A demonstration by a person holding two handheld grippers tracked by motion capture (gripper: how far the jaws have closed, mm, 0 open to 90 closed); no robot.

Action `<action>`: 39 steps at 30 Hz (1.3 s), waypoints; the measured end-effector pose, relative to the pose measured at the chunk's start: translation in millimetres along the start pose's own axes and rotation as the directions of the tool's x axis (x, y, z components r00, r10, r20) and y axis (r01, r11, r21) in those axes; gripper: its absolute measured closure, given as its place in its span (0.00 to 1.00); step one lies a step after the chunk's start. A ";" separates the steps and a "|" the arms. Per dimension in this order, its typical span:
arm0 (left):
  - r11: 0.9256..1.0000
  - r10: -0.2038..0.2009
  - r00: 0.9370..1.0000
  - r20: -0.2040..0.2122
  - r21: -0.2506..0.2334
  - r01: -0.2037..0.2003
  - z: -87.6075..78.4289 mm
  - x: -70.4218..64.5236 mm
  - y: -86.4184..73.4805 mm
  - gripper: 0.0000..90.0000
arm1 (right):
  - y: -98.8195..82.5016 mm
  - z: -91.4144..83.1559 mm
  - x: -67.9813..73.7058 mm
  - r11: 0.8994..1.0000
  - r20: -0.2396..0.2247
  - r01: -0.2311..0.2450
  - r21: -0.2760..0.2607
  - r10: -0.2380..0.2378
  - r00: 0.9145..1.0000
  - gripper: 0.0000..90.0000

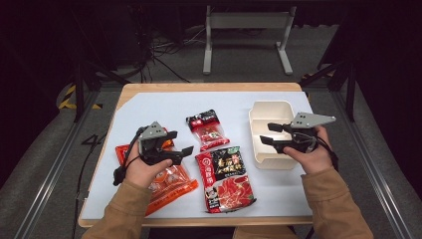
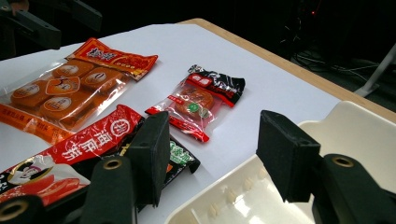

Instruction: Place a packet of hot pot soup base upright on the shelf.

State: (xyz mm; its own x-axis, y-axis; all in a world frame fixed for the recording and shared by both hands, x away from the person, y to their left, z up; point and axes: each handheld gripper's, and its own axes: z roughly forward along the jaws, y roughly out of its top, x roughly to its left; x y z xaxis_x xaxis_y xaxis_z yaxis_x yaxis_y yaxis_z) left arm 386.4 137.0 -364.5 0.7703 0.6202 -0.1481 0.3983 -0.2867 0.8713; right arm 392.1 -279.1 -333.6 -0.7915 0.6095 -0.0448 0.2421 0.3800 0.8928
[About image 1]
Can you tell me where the large red black packet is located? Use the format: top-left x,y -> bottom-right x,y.
194,145 -> 257,214

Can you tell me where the bundle of floor cables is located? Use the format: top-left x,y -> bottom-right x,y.
130,19 -> 208,84

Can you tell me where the right hand-held gripper cable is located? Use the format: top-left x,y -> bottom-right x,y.
315,134 -> 340,173

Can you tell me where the person's right hand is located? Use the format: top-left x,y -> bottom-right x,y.
283,125 -> 332,175

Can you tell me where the left hand-held gripper cable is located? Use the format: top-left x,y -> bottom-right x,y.
112,126 -> 148,187

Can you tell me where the wooden table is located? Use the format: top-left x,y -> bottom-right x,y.
78,82 -> 315,228

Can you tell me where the hand-held gripper cable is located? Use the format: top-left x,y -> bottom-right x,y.
315,134 -> 340,173
112,126 -> 148,187

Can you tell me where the black metal frame stand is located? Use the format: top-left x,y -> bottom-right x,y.
300,59 -> 358,122
71,59 -> 131,123

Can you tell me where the small red black packet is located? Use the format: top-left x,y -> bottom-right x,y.
185,109 -> 231,152

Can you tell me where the desk with grey metal legs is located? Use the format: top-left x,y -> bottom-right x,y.
202,4 -> 298,76

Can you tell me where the aluminium floor rail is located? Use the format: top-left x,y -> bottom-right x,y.
331,89 -> 414,239
13,89 -> 101,239

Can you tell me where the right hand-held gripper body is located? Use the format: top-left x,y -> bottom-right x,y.
282,112 -> 336,154

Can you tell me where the person's left hand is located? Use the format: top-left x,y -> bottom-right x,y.
123,142 -> 173,188

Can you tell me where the orange seasoning packet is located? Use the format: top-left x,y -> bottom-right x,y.
114,138 -> 199,217

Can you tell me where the white divided container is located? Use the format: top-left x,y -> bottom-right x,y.
248,100 -> 315,170

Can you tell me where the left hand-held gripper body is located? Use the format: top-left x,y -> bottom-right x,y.
138,120 -> 174,166

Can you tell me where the yellow black floor tape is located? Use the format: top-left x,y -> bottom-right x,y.
58,84 -> 103,111

